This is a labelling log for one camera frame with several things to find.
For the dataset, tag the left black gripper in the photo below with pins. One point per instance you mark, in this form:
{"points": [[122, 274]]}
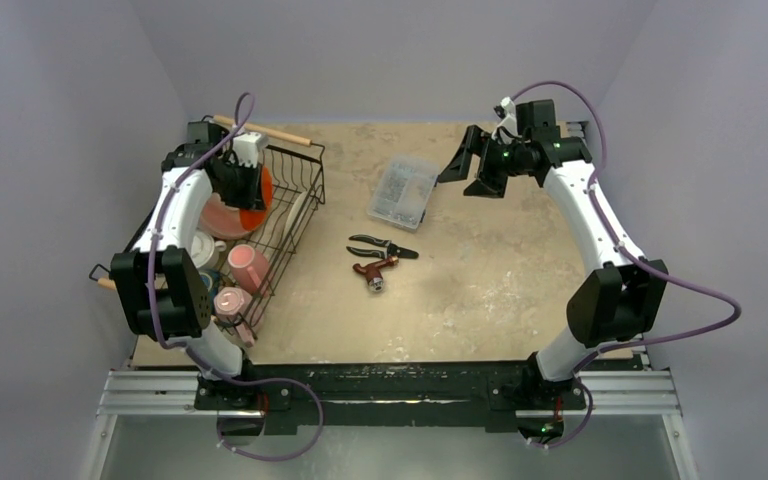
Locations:
{"points": [[252, 197]]}

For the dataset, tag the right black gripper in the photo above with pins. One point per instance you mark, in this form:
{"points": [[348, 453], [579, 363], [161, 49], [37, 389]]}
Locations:
{"points": [[490, 164]]}

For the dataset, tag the orange plate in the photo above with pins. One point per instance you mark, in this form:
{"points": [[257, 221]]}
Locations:
{"points": [[253, 218]]}

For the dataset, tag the pink ceramic mug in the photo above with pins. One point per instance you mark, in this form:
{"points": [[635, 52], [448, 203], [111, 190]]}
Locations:
{"points": [[249, 268]]}

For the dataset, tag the pink faceted ceramic cup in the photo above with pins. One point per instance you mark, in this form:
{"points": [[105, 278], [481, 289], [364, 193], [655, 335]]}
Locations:
{"points": [[230, 303]]}

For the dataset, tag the small cream saucer plate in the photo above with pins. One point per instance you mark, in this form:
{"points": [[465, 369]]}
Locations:
{"points": [[294, 211]]}

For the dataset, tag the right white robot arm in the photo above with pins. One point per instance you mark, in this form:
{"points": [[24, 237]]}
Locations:
{"points": [[621, 294]]}

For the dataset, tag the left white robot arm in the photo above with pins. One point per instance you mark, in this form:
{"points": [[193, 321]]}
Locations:
{"points": [[157, 282]]}

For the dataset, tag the clear plastic screw box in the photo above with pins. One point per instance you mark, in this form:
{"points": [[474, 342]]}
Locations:
{"points": [[402, 194]]}

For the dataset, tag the blue ceramic cup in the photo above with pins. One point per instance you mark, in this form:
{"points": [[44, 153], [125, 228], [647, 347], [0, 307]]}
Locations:
{"points": [[211, 279]]}

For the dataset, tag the red brown faucet tap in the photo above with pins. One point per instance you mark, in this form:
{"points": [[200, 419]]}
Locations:
{"points": [[372, 272]]}

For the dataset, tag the black wire dish rack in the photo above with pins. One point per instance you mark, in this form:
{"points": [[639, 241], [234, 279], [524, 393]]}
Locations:
{"points": [[292, 174]]}

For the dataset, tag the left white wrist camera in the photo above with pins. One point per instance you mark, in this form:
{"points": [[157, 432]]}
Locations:
{"points": [[247, 149]]}

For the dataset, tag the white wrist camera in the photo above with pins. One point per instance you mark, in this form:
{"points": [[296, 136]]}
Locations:
{"points": [[247, 149], [506, 130]]}

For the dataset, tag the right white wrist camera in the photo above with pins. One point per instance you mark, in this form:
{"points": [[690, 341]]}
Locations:
{"points": [[506, 130]]}

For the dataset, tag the black handled pliers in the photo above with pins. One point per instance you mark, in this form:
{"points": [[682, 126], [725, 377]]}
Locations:
{"points": [[380, 248]]}

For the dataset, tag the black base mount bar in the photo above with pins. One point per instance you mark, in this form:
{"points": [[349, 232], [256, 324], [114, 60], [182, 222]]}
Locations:
{"points": [[496, 396]]}

